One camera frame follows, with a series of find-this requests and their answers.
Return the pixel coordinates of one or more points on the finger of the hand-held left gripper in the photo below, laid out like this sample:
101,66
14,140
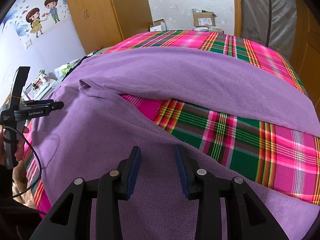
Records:
40,102
55,106

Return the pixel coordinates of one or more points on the purple sweater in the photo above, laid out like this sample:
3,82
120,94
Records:
200,75

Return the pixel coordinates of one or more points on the wooden wardrobe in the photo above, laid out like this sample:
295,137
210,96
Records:
105,12

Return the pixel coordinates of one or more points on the blue flower wall sticker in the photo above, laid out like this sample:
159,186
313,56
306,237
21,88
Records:
21,28

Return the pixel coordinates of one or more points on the floral top side table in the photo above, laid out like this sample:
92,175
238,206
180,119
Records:
42,92

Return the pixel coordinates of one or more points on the clear plastic curtain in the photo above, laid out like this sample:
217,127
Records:
255,12

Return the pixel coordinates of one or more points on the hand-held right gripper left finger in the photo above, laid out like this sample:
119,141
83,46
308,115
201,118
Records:
132,177

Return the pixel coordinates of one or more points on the white wall switch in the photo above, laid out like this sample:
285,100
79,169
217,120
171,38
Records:
28,44

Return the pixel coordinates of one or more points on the clear wrapped parcel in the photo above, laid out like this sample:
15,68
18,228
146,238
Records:
212,28

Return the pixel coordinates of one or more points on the white cardboard box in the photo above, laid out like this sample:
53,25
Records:
157,26

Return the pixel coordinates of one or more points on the green tissue pack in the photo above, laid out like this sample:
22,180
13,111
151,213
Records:
65,70

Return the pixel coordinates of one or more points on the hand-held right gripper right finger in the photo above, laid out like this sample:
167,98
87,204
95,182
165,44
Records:
181,175

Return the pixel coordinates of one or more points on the pink plaid blanket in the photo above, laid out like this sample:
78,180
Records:
225,135

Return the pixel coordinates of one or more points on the brown cardboard box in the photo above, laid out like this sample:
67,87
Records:
202,20

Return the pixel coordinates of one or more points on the wooden door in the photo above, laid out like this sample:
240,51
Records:
307,55

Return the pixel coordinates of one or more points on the wooden door frame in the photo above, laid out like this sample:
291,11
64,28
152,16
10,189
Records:
237,5

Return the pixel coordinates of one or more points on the colourful small bottles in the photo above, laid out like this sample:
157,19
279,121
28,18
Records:
40,78

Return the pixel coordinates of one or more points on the cartoon couple wall sticker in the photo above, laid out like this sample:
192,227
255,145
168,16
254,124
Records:
36,22

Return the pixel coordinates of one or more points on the person's left hand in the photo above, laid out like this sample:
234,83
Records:
20,150

